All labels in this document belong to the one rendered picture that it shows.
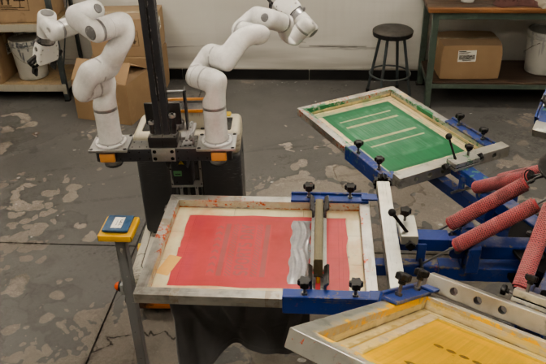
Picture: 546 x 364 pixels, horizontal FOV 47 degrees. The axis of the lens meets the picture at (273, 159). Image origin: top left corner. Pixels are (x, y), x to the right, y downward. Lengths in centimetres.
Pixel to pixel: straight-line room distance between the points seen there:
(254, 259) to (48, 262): 199
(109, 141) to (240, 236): 69
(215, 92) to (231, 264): 68
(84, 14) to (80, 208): 226
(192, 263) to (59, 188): 255
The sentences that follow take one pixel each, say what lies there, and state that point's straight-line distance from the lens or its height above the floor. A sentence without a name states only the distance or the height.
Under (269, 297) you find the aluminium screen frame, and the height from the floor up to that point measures 99.
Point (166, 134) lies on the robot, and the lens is 262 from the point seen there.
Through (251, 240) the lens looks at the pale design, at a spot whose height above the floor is 96.
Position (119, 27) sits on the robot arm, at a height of 166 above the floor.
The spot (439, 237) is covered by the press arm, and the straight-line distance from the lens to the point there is 225.
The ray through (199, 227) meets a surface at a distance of 242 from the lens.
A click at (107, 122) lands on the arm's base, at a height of 125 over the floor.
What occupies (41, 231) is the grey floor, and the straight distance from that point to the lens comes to 429.
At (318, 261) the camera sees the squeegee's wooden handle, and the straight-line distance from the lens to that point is 208.
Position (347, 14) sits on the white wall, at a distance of 585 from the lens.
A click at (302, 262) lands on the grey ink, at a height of 96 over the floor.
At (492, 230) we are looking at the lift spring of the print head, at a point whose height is 113.
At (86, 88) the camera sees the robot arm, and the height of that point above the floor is 144.
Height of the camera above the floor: 237
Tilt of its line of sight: 30 degrees down
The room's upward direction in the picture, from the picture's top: 2 degrees counter-clockwise
